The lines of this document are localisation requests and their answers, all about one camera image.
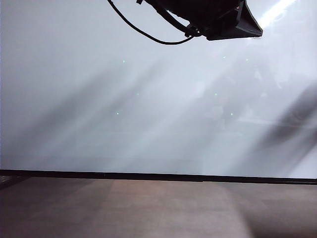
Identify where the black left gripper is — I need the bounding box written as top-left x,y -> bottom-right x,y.
136,0 -> 264,42

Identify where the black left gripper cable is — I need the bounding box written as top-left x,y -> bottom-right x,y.
107,0 -> 199,46

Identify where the white whiteboard with black frame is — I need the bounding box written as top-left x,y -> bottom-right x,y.
0,0 -> 317,186

